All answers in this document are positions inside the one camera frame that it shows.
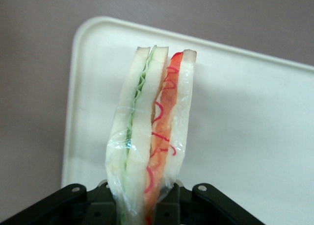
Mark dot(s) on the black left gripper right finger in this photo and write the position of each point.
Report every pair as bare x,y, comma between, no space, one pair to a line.
208,207

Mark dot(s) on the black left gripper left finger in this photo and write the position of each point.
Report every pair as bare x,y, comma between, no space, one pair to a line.
73,207

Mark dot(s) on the triangle sandwich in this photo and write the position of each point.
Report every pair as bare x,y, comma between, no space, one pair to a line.
137,141

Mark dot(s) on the beige plastic tray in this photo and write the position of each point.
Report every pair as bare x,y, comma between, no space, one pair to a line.
245,127

